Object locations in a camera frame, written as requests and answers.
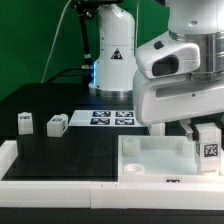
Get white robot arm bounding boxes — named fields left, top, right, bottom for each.
left=89, top=0, right=224, bottom=127

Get white square tabletop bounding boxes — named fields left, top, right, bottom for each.
left=118, top=135, right=224, bottom=184

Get white AprilTag base sheet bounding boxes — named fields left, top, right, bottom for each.
left=69, top=110, right=141, bottom=127

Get black camera stand pole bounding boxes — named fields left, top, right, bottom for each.
left=70, top=0, right=123, bottom=85

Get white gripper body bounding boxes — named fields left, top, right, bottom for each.
left=133, top=71, right=224, bottom=126

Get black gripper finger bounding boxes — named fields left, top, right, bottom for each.
left=180, top=119, right=194, bottom=141

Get black cable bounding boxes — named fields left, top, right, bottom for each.
left=44, top=67, right=94, bottom=84

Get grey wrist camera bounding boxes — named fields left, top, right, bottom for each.
left=136, top=40, right=200, bottom=79

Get white cable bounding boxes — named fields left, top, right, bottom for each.
left=40, top=0, right=73, bottom=84

